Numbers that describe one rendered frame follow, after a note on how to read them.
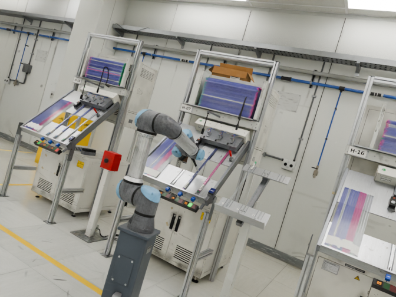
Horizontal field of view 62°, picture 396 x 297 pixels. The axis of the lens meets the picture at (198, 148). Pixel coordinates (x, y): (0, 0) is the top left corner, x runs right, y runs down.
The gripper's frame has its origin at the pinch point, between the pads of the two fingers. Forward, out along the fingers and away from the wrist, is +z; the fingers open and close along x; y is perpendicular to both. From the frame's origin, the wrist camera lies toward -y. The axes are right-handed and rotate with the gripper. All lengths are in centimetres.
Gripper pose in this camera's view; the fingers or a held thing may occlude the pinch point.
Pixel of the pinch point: (194, 164)
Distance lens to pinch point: 244.6
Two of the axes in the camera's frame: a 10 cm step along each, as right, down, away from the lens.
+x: -3.6, -6.6, 6.5
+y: 9.1, -4.1, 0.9
